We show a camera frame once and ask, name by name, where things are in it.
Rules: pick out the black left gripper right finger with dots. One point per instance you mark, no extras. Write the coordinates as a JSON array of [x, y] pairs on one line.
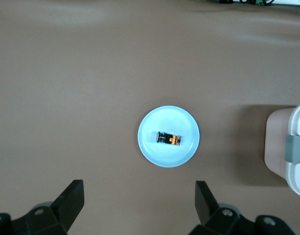
[[208, 215]]

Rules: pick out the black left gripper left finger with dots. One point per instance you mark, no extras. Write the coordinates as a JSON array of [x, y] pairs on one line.
[[66, 208]]

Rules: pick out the orange push-button switch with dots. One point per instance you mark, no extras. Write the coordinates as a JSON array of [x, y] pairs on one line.
[[168, 138]]

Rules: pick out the white storage box with lid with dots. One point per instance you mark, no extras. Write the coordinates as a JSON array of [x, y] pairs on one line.
[[296, 156]]

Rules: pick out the light blue round plate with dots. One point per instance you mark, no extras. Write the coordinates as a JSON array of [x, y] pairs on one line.
[[169, 156]]

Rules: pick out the small green circuit board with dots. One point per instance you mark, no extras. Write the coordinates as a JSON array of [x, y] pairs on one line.
[[259, 2]]

